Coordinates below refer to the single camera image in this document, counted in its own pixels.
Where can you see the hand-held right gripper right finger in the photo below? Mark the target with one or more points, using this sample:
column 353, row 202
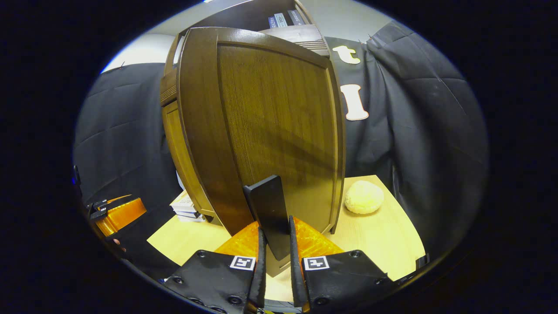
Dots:
column 296, row 279

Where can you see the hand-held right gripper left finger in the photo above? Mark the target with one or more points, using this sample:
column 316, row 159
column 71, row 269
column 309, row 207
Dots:
column 261, row 279

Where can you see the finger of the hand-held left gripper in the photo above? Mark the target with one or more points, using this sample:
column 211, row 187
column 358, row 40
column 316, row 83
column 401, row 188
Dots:
column 124, row 213

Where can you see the wooden cabinet door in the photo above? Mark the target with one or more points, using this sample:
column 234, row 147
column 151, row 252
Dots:
column 279, row 109
column 178, row 144

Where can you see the stack of white books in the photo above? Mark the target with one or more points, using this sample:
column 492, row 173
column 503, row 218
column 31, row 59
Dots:
column 185, row 205

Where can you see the round yellow bun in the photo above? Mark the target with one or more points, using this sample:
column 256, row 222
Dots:
column 364, row 197

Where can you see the black backdrop cloth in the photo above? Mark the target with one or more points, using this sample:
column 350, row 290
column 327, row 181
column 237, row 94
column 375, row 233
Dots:
column 414, row 131

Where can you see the grey book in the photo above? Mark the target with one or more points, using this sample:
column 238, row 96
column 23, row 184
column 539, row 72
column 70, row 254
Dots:
column 280, row 20

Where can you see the dark book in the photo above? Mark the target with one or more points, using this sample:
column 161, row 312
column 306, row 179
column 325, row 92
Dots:
column 296, row 17

